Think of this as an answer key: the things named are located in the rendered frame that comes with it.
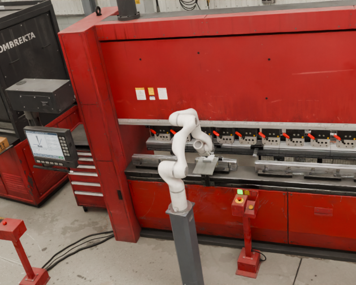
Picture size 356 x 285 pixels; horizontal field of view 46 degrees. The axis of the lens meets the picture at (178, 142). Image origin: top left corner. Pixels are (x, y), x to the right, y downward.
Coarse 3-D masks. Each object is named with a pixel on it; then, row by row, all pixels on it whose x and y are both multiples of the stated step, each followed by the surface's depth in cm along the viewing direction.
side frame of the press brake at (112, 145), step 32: (64, 32) 340; (96, 32) 353; (96, 64) 355; (96, 96) 364; (96, 128) 383; (128, 128) 419; (96, 160) 404; (128, 160) 422; (128, 192) 424; (128, 224) 436
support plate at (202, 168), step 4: (200, 160) 388; (212, 160) 385; (216, 160) 384; (200, 164) 382; (204, 164) 381; (208, 164) 380; (212, 164) 379; (196, 168) 377; (200, 168) 376; (204, 168) 375; (208, 168) 374; (212, 168) 374; (196, 172) 371; (200, 172) 370; (204, 172) 369; (208, 172) 368; (212, 172) 368
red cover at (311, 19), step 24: (96, 24) 350; (120, 24) 343; (144, 24) 336; (168, 24) 330; (192, 24) 324; (216, 24) 319; (240, 24) 313; (264, 24) 308; (288, 24) 303; (312, 24) 298; (336, 24) 293
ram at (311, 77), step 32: (288, 32) 311; (320, 32) 301; (352, 32) 294; (128, 64) 362; (160, 64) 352; (192, 64) 344; (224, 64) 335; (256, 64) 327; (288, 64) 320; (320, 64) 312; (352, 64) 305; (128, 96) 379; (192, 96) 359; (224, 96) 350; (256, 96) 341; (288, 96) 333; (320, 96) 325; (352, 96) 317; (288, 128) 347; (320, 128) 339; (352, 128) 331
